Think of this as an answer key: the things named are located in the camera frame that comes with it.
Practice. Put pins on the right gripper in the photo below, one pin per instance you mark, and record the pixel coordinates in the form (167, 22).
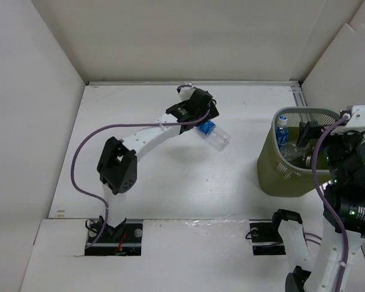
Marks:
(308, 129)

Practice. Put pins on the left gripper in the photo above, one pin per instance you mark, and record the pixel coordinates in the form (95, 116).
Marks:
(212, 115)

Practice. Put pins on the clear white cap bottle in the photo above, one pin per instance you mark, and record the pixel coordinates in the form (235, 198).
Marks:
(290, 151)

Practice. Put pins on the blue label bottle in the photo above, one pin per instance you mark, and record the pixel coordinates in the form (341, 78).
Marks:
(214, 135)
(282, 131)

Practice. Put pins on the clear capless bottle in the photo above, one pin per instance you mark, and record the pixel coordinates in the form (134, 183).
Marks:
(306, 161)

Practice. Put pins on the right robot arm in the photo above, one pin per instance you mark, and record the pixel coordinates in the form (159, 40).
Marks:
(338, 167)

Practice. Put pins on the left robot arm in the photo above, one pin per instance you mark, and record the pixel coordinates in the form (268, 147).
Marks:
(117, 165)

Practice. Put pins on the green mesh waste bin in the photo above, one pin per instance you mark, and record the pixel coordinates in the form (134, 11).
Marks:
(278, 177)

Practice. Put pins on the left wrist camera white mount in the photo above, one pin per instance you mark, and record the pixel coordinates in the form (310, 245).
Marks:
(185, 91)

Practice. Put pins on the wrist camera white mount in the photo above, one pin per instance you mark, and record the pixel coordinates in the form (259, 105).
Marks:
(355, 120)
(185, 91)

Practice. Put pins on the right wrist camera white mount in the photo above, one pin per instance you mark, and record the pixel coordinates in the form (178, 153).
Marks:
(355, 120)

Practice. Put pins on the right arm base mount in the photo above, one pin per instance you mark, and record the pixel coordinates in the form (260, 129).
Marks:
(264, 234)

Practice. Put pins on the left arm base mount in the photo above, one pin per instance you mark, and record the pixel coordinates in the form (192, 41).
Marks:
(123, 240)

